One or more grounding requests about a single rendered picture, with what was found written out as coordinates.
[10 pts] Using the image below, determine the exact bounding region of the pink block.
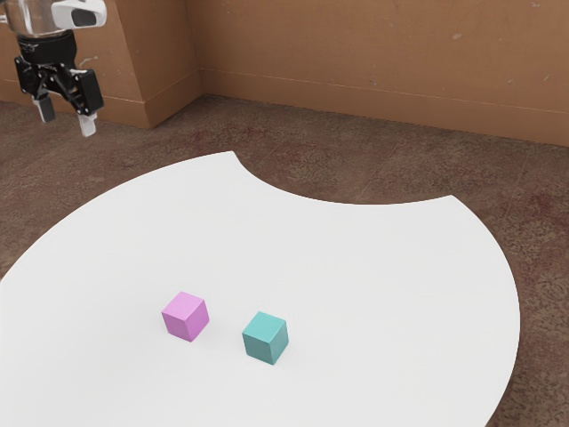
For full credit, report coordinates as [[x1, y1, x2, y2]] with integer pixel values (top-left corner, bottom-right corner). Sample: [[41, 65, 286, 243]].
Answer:
[[160, 290, 211, 343]]

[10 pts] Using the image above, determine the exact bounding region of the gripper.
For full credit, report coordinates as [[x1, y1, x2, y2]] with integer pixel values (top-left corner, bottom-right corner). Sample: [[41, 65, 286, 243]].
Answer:
[[13, 29, 106, 137]]

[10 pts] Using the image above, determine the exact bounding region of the teal block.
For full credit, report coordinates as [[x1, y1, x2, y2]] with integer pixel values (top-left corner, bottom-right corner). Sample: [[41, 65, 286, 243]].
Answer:
[[241, 310, 290, 367]]

